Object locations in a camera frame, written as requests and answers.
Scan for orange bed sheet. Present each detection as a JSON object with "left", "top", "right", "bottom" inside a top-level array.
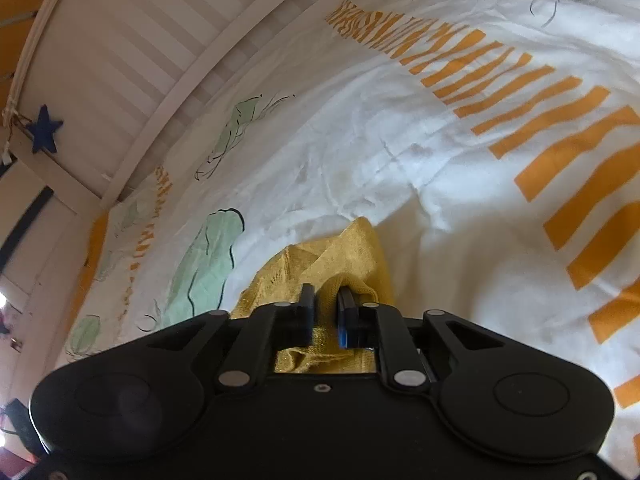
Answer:
[{"left": 75, "top": 210, "right": 110, "bottom": 311}]

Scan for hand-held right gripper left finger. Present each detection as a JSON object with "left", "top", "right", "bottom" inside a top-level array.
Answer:
[{"left": 144, "top": 284, "right": 317, "bottom": 389}]

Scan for white leaf-print duvet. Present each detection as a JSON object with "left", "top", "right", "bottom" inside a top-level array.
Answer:
[{"left": 55, "top": 0, "right": 640, "bottom": 466}]

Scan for yellow knit sweater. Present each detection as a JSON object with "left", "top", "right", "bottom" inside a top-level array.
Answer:
[{"left": 230, "top": 216, "right": 397, "bottom": 375}]

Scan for black side rail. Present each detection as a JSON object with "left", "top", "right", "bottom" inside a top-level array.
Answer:
[{"left": 0, "top": 186, "right": 54, "bottom": 262}]

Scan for white wooden bed frame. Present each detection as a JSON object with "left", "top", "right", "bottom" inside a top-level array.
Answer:
[{"left": 0, "top": 0, "right": 361, "bottom": 361}]

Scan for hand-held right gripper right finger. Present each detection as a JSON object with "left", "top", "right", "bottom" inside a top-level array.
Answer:
[{"left": 336, "top": 285, "right": 505, "bottom": 389}]

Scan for blue star decoration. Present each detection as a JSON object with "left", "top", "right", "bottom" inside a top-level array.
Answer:
[{"left": 31, "top": 104, "right": 65, "bottom": 154}]

